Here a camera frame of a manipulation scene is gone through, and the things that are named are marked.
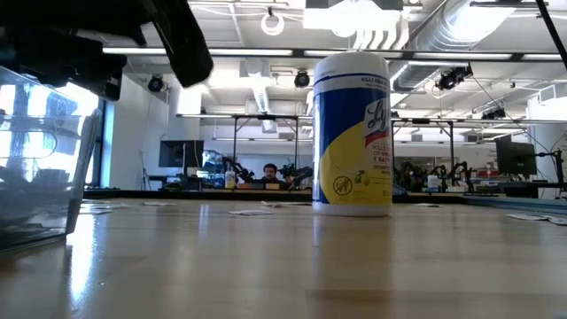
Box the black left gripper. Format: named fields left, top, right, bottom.
left=0, top=0, right=214, bottom=102

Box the long light bar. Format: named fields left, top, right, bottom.
left=101, top=45, right=567, bottom=62

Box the black computer monitor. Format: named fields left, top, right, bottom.
left=494, top=139, right=539, bottom=177
left=158, top=139, right=206, bottom=168

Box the person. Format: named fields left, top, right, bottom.
left=254, top=162, right=289, bottom=185

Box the white ceiling light fixture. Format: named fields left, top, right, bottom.
left=303, top=0, right=411, bottom=50

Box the grey translucent plastic bin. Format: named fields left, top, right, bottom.
left=0, top=65, right=104, bottom=253

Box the Lysol wipes canister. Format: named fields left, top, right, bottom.
left=311, top=51, right=394, bottom=218

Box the white ring lamp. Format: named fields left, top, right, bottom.
left=260, top=11, right=286, bottom=36

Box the black metal rig frame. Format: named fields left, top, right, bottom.
left=231, top=113, right=300, bottom=178
left=392, top=117, right=456, bottom=178

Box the black aluminium table frame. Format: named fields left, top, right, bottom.
left=82, top=188, right=567, bottom=214

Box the silver ventilation duct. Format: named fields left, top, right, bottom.
left=392, top=0, right=517, bottom=92

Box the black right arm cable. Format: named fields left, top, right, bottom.
left=534, top=0, right=567, bottom=71

